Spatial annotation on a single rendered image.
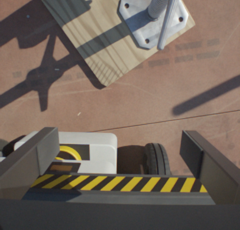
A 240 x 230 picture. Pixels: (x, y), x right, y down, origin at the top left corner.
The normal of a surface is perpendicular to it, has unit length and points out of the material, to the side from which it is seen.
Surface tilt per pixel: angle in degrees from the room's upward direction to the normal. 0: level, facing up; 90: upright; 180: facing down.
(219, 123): 0
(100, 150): 0
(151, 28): 0
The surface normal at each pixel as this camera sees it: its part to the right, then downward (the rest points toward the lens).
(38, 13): -0.01, 0.25
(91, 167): 0.02, -0.97
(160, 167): 0.00, -0.52
